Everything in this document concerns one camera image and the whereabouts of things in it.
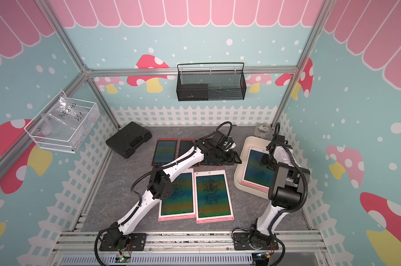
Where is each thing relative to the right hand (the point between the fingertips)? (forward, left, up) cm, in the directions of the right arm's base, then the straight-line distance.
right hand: (269, 165), depth 94 cm
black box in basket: (+33, +43, +27) cm, 61 cm away
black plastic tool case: (+22, +87, 0) cm, 90 cm away
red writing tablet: (+23, +51, -8) cm, 56 cm away
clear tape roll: (+31, -5, -4) cm, 31 cm away
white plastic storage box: (+22, 0, -6) cm, 23 cm away
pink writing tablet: (-20, +49, -4) cm, 53 cm away
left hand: (-3, +19, +6) cm, 20 cm away
